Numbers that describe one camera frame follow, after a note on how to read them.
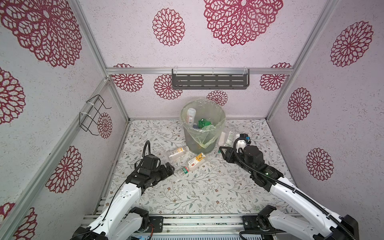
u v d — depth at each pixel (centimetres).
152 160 63
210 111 97
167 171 73
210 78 97
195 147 95
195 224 76
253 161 56
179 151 95
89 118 75
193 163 90
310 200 44
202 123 88
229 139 74
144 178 57
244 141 65
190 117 91
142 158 63
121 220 47
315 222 42
